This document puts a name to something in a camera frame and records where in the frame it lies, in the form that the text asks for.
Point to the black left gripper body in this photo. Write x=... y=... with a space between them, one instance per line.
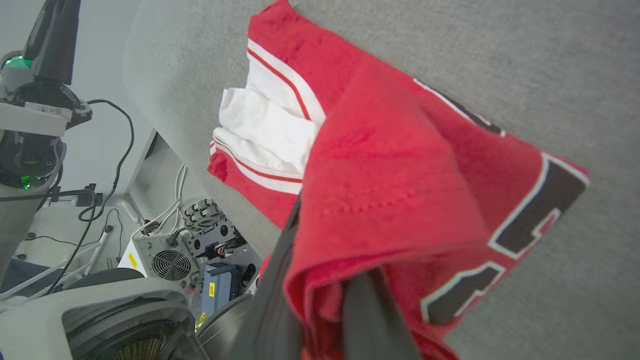
x=45 y=92

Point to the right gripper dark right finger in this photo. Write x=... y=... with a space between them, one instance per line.
x=372 y=325

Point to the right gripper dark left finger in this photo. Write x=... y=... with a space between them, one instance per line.
x=270 y=320

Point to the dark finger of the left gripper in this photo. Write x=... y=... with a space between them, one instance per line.
x=62 y=45
x=39 y=35

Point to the red white basketball jersey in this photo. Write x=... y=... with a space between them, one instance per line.
x=390 y=150

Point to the dark glossy robot column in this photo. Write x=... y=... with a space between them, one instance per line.
x=225 y=330

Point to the blue box with yellow label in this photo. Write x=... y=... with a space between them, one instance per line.
x=220 y=292

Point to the black machined metal assembly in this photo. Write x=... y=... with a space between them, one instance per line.
x=210 y=230

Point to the silver box with fan grille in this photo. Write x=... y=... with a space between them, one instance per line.
x=165 y=260

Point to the white plastic conduit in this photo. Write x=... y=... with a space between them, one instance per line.
x=100 y=245

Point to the dark blue floor mat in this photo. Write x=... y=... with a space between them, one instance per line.
x=20 y=275

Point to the grey white robot body shell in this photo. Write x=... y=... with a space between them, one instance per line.
x=40 y=320

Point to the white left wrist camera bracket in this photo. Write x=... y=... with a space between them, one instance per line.
x=30 y=122

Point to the white sofa frame panel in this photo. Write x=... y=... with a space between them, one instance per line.
x=165 y=165

